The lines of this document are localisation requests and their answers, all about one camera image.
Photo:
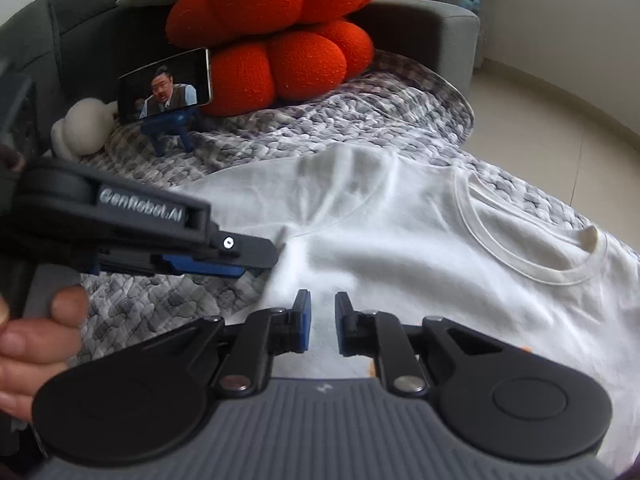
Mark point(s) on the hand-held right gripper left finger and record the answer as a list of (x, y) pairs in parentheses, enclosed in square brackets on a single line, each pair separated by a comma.
[(302, 320)]

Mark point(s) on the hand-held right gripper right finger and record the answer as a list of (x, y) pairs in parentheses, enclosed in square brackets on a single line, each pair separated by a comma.
[(342, 322)]

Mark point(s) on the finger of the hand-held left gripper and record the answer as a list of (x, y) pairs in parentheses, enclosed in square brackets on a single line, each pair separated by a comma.
[(210, 270), (250, 252)]

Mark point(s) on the white printed sweatshirt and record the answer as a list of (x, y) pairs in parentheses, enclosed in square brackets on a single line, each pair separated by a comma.
[(425, 260)]

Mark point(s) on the person's left hand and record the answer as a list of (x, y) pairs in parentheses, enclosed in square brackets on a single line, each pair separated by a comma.
[(30, 345)]

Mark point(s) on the blue phone stand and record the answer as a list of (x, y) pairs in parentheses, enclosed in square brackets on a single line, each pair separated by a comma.
[(167, 127)]

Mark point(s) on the white plush toy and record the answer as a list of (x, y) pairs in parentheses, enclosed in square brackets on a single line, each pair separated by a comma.
[(87, 125)]

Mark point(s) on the smartphone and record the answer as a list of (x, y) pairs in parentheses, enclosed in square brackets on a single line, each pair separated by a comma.
[(165, 85)]

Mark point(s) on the grey checked quilt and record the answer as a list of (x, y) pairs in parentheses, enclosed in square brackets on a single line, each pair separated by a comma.
[(350, 115)]

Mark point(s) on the orange flower cushion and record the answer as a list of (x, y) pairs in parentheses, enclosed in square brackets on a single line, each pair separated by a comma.
[(280, 20)]

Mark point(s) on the grey sofa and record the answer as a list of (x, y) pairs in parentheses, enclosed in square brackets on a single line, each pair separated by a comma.
[(425, 25)]

